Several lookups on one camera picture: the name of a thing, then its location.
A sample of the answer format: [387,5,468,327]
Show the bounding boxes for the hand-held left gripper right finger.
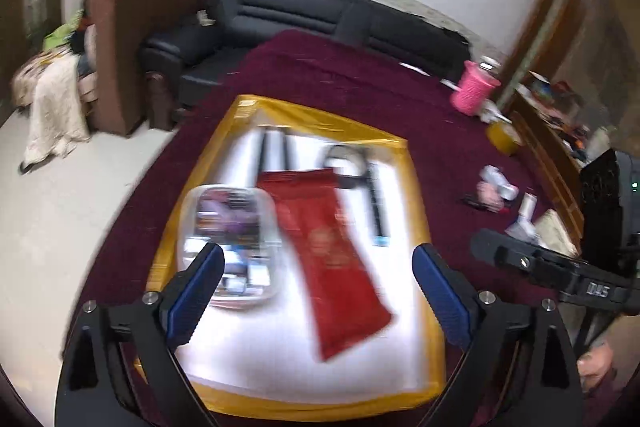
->
[411,243,586,427]

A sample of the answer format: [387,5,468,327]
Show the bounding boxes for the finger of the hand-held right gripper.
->
[471,228,541,283]

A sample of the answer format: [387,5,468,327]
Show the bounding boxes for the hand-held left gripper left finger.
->
[55,242,226,427]

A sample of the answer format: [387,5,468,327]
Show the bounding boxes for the white charger plug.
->
[505,217,538,242]

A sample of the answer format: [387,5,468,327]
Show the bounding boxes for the large white medicine box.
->
[534,208,583,258]

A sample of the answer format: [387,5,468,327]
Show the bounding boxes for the clear zip pouch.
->
[177,184,281,310]

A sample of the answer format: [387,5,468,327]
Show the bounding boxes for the red fabric pouch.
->
[256,168,393,362]

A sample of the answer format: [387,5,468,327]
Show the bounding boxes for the black pen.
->
[367,161,391,248]

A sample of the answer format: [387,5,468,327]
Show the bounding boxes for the gold tray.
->
[135,94,448,415]

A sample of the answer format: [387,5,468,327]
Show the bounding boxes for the black silver tube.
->
[257,126,291,172]

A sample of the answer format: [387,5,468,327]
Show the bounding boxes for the round black silver object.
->
[322,144,373,190]

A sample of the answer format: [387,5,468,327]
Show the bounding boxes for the person's right hand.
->
[576,341,617,390]

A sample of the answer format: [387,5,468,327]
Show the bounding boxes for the small white bottle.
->
[480,166,518,200]

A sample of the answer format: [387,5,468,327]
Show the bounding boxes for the white kettle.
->
[585,124,613,162]

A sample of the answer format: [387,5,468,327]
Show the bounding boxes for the yellow tape roll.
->
[486,119,523,156]

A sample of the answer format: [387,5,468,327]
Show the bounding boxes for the clutter of small items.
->
[520,72,616,158]

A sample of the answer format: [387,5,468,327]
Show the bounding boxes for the crumpled white tissue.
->
[480,99,513,124]

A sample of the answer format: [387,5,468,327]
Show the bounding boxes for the bottle with pink knit sleeve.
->
[449,56,503,116]

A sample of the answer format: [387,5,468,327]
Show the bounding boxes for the cream blanket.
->
[12,24,98,175]

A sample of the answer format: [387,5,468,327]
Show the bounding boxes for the burgundy tablecloth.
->
[62,29,640,427]

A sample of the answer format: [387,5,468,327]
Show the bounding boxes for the brown armchair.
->
[82,0,216,138]

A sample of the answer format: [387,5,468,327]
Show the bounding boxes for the green cloth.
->
[42,24,81,52]

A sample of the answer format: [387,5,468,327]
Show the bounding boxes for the black leather sofa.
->
[140,0,471,130]

